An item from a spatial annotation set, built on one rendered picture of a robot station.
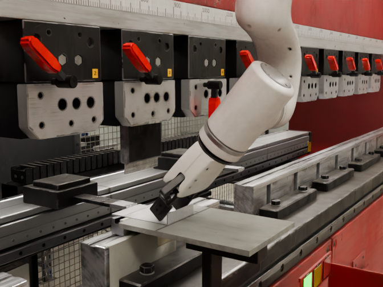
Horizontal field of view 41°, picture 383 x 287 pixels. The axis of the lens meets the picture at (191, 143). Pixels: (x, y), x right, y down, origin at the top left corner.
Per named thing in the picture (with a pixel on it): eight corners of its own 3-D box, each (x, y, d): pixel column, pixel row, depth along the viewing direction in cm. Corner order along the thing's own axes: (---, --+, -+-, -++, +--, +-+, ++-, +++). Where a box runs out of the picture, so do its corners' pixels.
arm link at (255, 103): (228, 116, 92) (198, 118, 85) (273, 58, 86) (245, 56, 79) (258, 149, 89) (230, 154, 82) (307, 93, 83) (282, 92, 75)
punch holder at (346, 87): (342, 96, 187) (343, 50, 184) (319, 95, 191) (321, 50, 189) (354, 94, 199) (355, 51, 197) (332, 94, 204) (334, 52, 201)
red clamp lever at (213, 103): (218, 128, 106) (218, 81, 104) (201, 127, 108) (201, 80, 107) (222, 127, 107) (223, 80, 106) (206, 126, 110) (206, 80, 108)
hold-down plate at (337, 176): (327, 192, 168) (328, 183, 168) (311, 189, 171) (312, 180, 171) (354, 176, 193) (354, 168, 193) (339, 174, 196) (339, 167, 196)
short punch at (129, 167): (129, 175, 95) (127, 123, 93) (120, 173, 96) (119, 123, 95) (161, 166, 103) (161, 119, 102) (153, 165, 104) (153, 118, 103)
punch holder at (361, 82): (357, 94, 203) (359, 52, 201) (336, 93, 208) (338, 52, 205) (367, 93, 215) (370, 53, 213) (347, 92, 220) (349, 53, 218)
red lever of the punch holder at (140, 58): (136, 40, 82) (164, 78, 89) (117, 40, 84) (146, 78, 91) (131, 48, 81) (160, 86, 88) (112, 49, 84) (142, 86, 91)
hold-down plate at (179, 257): (141, 302, 89) (141, 285, 88) (118, 294, 92) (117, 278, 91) (227, 251, 113) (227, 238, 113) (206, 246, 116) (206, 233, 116)
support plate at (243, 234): (249, 257, 78) (249, 250, 78) (118, 228, 92) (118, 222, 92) (294, 227, 93) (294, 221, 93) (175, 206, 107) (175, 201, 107)
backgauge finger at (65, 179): (111, 221, 98) (111, 196, 97) (22, 203, 112) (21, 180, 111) (150, 208, 108) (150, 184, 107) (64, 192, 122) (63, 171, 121)
